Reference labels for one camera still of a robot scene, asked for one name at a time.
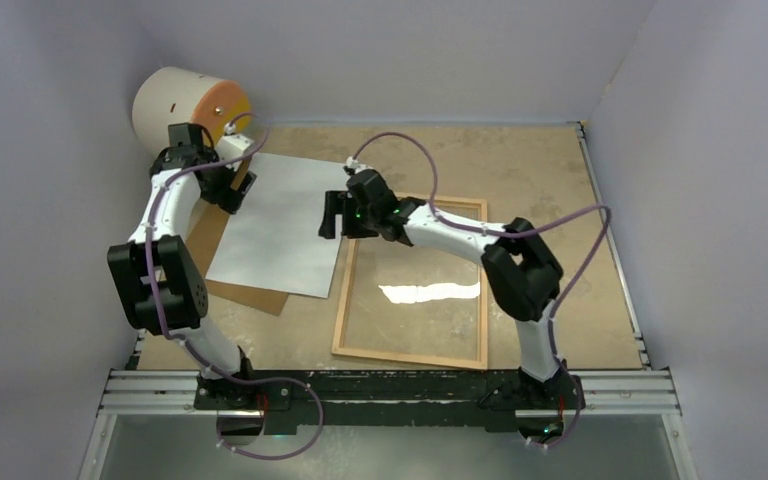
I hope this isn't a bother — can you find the glossy printed photo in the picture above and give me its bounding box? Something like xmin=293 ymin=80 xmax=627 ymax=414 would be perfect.
xmin=206 ymin=153 xmax=347 ymax=298

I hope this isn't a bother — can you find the brown cardboard backing board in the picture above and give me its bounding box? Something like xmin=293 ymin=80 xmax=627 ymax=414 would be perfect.
xmin=185 ymin=158 xmax=291 ymax=317

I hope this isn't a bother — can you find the clear glass pane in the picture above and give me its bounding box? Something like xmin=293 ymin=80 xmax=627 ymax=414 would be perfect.
xmin=344 ymin=201 xmax=483 ymax=362

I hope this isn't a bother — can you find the wooden picture frame with glass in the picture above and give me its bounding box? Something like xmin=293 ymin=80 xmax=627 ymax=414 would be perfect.
xmin=330 ymin=192 xmax=490 ymax=372

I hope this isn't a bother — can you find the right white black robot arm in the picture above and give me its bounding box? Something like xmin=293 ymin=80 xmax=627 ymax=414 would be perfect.
xmin=318 ymin=169 xmax=563 ymax=407

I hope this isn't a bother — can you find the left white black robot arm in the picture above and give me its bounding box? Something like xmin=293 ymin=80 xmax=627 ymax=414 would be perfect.
xmin=106 ymin=123 xmax=258 ymax=409

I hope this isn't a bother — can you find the white cylindrical drum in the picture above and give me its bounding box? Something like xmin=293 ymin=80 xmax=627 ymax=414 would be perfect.
xmin=132 ymin=67 xmax=251 ymax=157

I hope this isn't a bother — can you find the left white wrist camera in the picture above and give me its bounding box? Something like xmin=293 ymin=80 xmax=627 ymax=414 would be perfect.
xmin=215 ymin=123 xmax=253 ymax=171

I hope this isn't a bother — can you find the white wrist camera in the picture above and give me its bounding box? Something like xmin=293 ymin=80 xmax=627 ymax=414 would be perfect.
xmin=343 ymin=156 xmax=370 ymax=176
xmin=215 ymin=123 xmax=253 ymax=171

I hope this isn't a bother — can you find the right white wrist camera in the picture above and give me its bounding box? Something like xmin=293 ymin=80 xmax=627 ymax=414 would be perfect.
xmin=343 ymin=156 xmax=370 ymax=176

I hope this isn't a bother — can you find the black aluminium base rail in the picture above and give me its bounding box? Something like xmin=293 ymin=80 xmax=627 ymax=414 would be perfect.
xmin=100 ymin=370 xmax=680 ymax=442

